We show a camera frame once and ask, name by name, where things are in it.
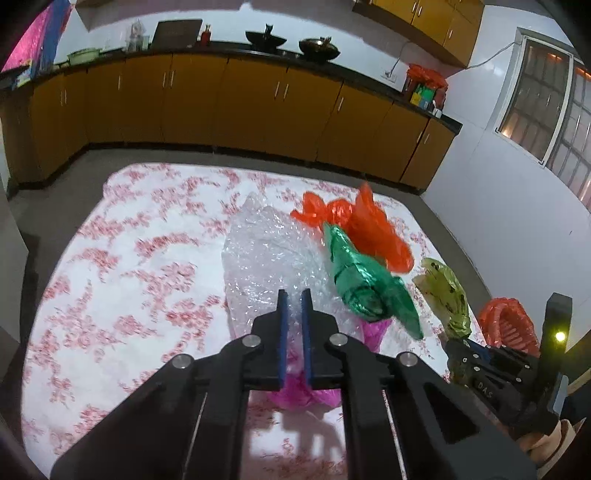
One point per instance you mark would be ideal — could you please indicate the orange plastic bag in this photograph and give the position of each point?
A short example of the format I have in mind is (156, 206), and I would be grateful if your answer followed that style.
(427, 74)
(374, 230)

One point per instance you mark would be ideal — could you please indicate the clear jar with bag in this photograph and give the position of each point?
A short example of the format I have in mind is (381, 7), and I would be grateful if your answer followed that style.
(137, 37)

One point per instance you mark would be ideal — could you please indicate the wooden wall cabinets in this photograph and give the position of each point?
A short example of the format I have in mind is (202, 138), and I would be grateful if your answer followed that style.
(429, 18)

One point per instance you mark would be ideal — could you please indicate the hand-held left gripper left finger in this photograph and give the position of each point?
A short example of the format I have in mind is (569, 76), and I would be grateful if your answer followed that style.
(281, 337)

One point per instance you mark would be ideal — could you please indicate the person's right hand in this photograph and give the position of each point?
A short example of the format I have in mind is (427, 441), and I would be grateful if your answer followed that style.
(551, 443)

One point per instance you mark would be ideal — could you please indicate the orange plastic waste basket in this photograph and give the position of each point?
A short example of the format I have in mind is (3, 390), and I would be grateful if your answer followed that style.
(508, 327)

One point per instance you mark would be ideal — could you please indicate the green basin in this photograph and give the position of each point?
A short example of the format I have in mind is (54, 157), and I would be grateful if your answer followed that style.
(84, 56)

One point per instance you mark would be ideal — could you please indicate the black wok right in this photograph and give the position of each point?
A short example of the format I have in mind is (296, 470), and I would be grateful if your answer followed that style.
(319, 48)

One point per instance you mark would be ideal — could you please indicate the wooden base cabinets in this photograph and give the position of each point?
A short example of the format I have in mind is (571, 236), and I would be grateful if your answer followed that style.
(254, 106)

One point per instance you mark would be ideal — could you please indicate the black kitchen countertop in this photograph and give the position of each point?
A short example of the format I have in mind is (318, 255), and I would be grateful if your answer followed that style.
(360, 74)

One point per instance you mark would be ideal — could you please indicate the yellow-green plastic bag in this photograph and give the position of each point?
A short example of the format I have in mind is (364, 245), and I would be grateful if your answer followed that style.
(445, 290)

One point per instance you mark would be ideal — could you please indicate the purple plastic bag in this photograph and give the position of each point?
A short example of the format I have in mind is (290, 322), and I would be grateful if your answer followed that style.
(295, 398)

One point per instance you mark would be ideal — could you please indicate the black wok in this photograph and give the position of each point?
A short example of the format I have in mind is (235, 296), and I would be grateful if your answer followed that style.
(265, 39)
(319, 48)

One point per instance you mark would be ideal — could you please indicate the floral tablecloth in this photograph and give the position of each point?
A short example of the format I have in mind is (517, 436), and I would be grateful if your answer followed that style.
(138, 286)

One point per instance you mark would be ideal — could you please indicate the dark wooden cutting board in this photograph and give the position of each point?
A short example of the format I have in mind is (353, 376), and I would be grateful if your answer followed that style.
(178, 33)

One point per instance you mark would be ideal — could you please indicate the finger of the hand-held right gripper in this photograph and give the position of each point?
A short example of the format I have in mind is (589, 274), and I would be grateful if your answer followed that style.
(466, 376)
(468, 353)

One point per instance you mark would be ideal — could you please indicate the pink hanging cloth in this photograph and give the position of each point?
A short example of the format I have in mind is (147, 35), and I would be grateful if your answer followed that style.
(41, 32)

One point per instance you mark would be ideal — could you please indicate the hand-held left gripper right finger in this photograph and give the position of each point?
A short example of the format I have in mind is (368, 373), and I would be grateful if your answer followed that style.
(307, 337)

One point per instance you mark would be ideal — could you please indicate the clear bubble wrap sheet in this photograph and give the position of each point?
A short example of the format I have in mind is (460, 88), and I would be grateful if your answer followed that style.
(268, 258)

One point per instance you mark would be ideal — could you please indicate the barred window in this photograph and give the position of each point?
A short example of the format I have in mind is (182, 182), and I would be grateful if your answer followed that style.
(545, 110)

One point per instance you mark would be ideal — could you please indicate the dark red bottle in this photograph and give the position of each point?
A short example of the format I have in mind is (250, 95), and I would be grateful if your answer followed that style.
(442, 98)

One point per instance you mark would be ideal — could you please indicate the green plastic bag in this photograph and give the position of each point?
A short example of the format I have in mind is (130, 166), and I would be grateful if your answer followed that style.
(360, 277)

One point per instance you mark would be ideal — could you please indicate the green box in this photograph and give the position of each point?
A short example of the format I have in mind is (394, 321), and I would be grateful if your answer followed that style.
(427, 94)

